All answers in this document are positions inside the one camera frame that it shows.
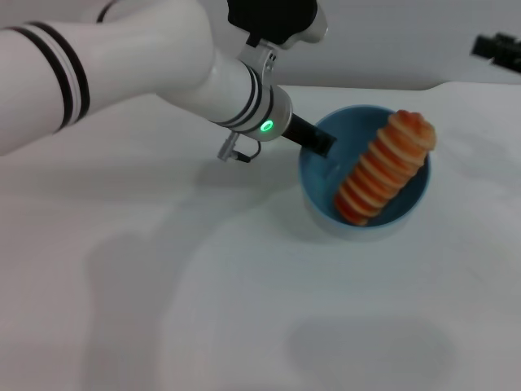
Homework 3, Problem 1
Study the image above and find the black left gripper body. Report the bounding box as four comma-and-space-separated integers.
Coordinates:
282, 113, 321, 149

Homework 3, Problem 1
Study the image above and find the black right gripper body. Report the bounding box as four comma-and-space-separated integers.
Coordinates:
490, 32, 521, 73

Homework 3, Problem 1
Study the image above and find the blue bowl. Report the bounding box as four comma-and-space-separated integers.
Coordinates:
298, 104, 432, 244

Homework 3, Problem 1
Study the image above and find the orange ridged bread loaf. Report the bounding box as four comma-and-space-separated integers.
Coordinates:
333, 108, 437, 226

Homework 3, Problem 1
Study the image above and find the left arm cable with plug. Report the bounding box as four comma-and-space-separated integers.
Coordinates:
217, 130, 261, 163

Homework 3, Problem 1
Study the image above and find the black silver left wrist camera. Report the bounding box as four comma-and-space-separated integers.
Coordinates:
225, 0, 329, 51

